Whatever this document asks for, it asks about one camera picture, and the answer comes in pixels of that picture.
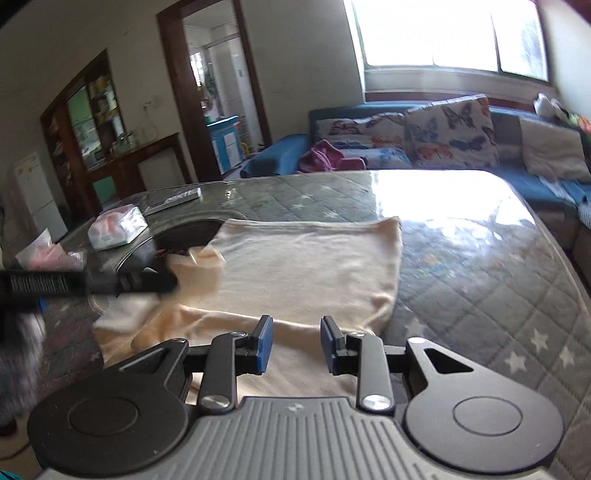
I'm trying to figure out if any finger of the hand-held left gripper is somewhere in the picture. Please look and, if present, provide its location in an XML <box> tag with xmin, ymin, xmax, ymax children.
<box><xmin>85</xmin><ymin>268</ymin><xmax>180</xmax><ymax>296</ymax></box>

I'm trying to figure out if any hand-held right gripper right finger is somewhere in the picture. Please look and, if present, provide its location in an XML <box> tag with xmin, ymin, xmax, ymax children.
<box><xmin>321</xmin><ymin>316</ymin><xmax>485</xmax><ymax>413</ymax></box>

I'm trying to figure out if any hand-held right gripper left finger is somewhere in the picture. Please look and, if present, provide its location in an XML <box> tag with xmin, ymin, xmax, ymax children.
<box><xmin>104</xmin><ymin>315</ymin><xmax>274</xmax><ymax>413</ymax></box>

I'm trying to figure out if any cream garment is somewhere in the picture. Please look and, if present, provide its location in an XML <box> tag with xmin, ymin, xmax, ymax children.
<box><xmin>92</xmin><ymin>216</ymin><xmax>403</xmax><ymax>400</ymax></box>

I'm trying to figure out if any person's left hand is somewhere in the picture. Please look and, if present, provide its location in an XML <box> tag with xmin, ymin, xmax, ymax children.
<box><xmin>0</xmin><ymin>314</ymin><xmax>47</xmax><ymax>428</ymax></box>

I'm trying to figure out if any pink plastic bag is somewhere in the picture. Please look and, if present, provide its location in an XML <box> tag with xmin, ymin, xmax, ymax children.
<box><xmin>15</xmin><ymin>229</ymin><xmax>88</xmax><ymax>272</ymax></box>

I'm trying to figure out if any white pink tissue pack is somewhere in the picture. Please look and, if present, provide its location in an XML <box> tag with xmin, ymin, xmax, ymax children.
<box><xmin>88</xmin><ymin>206</ymin><xmax>148</xmax><ymax>251</ymax></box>

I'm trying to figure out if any round black induction cooker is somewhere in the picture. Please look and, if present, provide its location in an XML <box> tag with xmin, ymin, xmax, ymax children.
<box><xmin>88</xmin><ymin>213</ymin><xmax>247</xmax><ymax>319</ymax></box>

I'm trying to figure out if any white refrigerator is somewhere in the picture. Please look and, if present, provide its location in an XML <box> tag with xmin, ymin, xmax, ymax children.
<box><xmin>11</xmin><ymin>150</ymin><xmax>68</xmax><ymax>243</ymax></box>

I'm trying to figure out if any grey remote control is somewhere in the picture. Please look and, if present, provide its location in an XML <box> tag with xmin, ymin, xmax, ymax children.
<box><xmin>143</xmin><ymin>187</ymin><xmax>204</xmax><ymax>215</ymax></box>

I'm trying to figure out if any wooden shelf cabinet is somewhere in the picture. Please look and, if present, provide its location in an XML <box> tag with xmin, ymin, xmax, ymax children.
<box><xmin>39</xmin><ymin>48</ymin><xmax>127</xmax><ymax>217</ymax></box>

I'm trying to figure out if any dark wooden counter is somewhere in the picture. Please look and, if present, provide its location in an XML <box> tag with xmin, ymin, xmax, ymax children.
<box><xmin>85</xmin><ymin>132</ymin><xmax>192</xmax><ymax>208</ymax></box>

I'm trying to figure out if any glass jar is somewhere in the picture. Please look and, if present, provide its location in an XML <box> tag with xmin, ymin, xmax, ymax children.
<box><xmin>111</xmin><ymin>131</ymin><xmax>139</xmax><ymax>155</ymax></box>

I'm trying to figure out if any grey quilted star tablecloth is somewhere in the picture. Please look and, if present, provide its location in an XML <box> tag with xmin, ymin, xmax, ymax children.
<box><xmin>9</xmin><ymin>168</ymin><xmax>591</xmax><ymax>467</ymax></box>

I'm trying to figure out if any blue cabinet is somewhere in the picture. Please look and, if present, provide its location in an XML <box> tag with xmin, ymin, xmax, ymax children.
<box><xmin>206</xmin><ymin>115</ymin><xmax>245</xmax><ymax>175</ymax></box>

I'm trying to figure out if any blue sofa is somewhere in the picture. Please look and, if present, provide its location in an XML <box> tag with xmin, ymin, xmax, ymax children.
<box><xmin>240</xmin><ymin>99</ymin><xmax>591</xmax><ymax>268</ymax></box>

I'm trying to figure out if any magenta garment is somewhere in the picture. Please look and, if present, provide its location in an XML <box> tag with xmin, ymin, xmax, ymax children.
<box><xmin>299</xmin><ymin>140</ymin><xmax>368</xmax><ymax>174</ymax></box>

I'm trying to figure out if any hanging cloth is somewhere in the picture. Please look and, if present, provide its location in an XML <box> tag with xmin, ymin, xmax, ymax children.
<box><xmin>199</xmin><ymin>76</ymin><xmax>220</xmax><ymax>112</ymax></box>

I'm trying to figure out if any large butterfly print cushion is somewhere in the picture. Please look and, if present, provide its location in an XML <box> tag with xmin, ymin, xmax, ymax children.
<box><xmin>404</xmin><ymin>95</ymin><xmax>502</xmax><ymax>171</ymax></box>

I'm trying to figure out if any blue blanket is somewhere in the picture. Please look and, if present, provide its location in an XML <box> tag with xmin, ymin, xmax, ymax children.
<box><xmin>538</xmin><ymin>175</ymin><xmax>591</xmax><ymax>204</ymax></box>

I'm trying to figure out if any grey cushion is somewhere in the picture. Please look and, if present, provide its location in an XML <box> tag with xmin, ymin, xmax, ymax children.
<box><xmin>519</xmin><ymin>115</ymin><xmax>591</xmax><ymax>178</ymax></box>

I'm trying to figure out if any panda plush toy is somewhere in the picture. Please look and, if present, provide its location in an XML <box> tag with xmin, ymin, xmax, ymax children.
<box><xmin>533</xmin><ymin>92</ymin><xmax>566</xmax><ymax>118</ymax></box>

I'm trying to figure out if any window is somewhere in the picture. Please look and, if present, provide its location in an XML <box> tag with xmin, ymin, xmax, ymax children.
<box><xmin>344</xmin><ymin>0</ymin><xmax>552</xmax><ymax>84</ymax></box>

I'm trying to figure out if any dark wooden door frame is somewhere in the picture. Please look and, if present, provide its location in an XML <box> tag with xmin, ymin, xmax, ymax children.
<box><xmin>157</xmin><ymin>0</ymin><xmax>273</xmax><ymax>183</ymax></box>

